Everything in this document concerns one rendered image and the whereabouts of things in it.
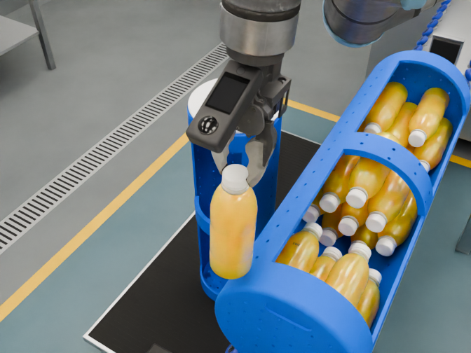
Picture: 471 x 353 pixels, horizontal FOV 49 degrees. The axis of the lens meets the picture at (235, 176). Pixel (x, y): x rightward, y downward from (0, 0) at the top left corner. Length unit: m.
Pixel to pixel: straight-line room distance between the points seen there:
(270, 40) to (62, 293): 1.99
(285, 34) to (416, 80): 0.96
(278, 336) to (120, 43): 3.31
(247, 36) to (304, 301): 0.44
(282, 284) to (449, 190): 2.16
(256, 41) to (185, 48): 3.32
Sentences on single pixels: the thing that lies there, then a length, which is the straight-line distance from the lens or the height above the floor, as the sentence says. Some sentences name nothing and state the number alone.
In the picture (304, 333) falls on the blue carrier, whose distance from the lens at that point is 0.90.
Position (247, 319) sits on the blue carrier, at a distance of 0.96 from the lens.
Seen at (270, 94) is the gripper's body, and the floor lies 1.56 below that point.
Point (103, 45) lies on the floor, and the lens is 4.05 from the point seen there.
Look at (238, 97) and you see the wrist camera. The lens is 0.62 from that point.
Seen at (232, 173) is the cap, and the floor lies 1.44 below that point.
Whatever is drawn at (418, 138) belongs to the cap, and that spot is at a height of 1.12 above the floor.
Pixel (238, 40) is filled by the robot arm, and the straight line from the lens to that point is 0.60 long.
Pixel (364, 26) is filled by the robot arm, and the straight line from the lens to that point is 0.67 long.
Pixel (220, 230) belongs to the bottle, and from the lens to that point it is 0.78.
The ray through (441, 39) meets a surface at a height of 1.08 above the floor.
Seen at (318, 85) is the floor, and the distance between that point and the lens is 3.54.
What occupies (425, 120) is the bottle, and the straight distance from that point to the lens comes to 1.40.
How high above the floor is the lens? 1.95
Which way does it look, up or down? 44 degrees down
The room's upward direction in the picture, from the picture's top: straight up
